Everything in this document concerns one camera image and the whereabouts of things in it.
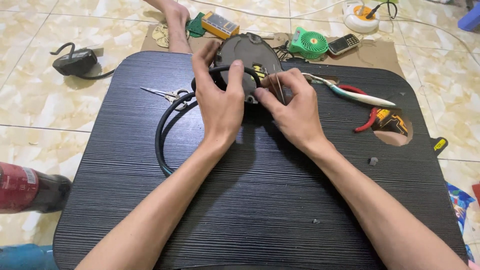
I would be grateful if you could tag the person's right hand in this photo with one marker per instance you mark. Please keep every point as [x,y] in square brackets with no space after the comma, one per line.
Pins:
[300,112]

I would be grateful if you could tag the person's left hand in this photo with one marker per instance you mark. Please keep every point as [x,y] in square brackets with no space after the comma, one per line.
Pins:
[219,108]

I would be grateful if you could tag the metal tweezers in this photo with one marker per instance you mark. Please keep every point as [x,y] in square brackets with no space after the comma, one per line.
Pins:
[279,88]

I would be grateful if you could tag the grey round device housing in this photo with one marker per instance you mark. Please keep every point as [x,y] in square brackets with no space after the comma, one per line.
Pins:
[247,50]

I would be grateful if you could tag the small metal scissors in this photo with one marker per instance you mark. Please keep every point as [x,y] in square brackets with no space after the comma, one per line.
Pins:
[168,94]

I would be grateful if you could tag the green mini fan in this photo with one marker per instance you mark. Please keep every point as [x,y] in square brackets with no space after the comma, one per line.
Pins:
[309,44]

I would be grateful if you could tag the small keypad phone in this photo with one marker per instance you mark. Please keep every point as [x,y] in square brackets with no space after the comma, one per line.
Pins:
[343,44]

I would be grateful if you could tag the yellow box tester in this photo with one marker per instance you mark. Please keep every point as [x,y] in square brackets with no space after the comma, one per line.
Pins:
[219,25]

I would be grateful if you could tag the green circuit board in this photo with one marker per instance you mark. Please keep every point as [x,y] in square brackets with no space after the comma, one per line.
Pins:
[196,26]

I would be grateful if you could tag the small grey piece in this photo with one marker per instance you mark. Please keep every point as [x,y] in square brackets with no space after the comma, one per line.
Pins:
[373,161]

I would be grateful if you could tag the brown cardboard sheet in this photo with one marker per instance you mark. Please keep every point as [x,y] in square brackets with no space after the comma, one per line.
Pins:
[375,56]

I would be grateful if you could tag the beige round disc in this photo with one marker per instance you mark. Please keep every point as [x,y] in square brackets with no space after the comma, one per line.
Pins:
[160,35]

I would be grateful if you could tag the white round extension reel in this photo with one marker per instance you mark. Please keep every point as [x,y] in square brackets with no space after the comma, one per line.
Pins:
[360,17]

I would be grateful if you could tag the black yellow tool tip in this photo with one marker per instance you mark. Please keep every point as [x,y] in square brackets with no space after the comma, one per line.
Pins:
[439,145]

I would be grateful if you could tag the colourful printed bag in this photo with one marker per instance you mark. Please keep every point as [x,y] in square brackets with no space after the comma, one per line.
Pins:
[459,204]

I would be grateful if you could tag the blue plastic stool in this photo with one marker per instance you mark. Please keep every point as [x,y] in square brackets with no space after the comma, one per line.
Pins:
[470,17]

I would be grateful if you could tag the red label dark bottle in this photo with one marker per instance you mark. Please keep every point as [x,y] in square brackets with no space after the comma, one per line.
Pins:
[26,187]

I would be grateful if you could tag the teal plastic object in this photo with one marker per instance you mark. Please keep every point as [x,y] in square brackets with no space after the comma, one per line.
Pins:
[24,258]

